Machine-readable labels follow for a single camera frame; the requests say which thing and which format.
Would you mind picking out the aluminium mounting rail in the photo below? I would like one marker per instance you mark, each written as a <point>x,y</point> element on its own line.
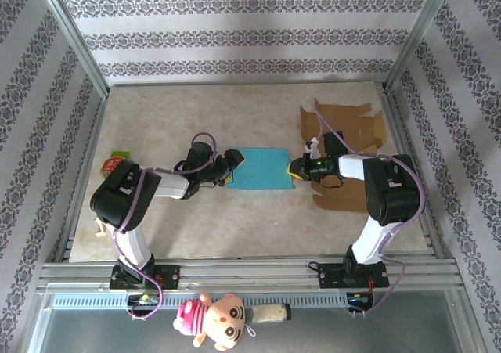
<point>254,274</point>

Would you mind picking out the aluminium frame post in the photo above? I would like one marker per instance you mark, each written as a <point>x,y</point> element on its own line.
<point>70,36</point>
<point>415,36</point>

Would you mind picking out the red round tin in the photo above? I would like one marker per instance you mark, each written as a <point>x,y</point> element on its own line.
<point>111,167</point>

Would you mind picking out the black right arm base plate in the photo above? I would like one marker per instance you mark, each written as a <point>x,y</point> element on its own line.
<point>330,276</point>

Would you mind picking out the jar with black cap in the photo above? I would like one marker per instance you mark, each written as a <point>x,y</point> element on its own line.
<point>268,314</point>

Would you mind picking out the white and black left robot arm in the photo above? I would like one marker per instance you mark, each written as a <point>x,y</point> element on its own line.
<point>121,196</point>

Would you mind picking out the small green box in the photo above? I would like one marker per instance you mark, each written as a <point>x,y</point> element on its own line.
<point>119,154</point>

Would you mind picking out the pink toy figure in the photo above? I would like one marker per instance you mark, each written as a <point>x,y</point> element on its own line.
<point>100,229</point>

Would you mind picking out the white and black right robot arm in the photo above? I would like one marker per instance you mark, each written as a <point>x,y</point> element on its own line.
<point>391,192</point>

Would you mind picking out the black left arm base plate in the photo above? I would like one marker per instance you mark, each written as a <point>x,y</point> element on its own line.
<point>168,276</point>

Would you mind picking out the plush doll with pink shirt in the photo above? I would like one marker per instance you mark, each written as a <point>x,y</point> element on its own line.
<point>219,321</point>

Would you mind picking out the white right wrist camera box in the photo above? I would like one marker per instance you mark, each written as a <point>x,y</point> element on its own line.
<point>312,146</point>

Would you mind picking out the aluminium side rail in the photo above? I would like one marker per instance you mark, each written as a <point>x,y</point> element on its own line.
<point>93,134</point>
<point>400,134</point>

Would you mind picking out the brown cardboard box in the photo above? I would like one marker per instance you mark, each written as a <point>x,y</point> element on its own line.
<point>348,118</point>

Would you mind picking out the blue and white paper box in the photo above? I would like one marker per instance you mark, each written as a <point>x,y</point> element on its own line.
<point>262,169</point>

